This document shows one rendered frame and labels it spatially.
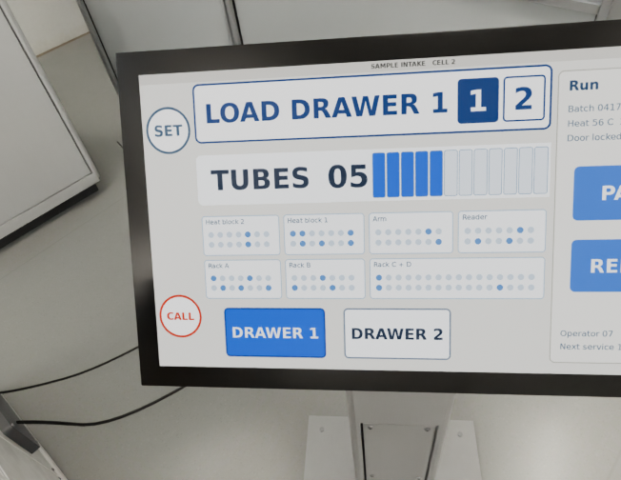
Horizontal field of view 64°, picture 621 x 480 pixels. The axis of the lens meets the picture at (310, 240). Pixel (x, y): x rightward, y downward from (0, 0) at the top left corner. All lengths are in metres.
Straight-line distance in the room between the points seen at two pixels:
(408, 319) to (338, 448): 1.01
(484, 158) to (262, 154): 0.19
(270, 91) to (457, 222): 0.19
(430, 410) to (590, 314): 0.36
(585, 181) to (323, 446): 1.13
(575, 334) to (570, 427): 1.12
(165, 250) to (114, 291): 1.51
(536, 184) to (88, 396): 1.54
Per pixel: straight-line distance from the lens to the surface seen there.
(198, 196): 0.46
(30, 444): 1.47
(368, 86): 0.44
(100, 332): 1.88
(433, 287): 0.44
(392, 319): 0.45
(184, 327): 0.48
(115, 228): 2.22
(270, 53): 0.45
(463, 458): 1.45
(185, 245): 0.47
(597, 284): 0.48
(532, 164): 0.45
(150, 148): 0.47
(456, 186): 0.44
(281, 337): 0.46
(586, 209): 0.46
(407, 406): 0.77
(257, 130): 0.44
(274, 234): 0.44
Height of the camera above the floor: 1.39
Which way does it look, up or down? 47 degrees down
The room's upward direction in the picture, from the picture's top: 9 degrees counter-clockwise
